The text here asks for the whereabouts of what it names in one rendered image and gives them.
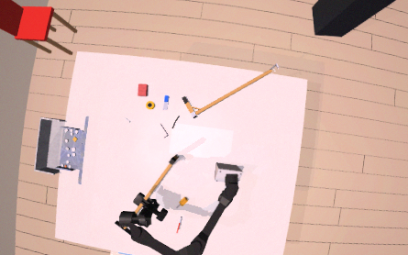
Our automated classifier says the orange ribbed handle with grey metal rod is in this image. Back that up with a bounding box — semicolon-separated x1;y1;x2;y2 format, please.
176;196;188;208

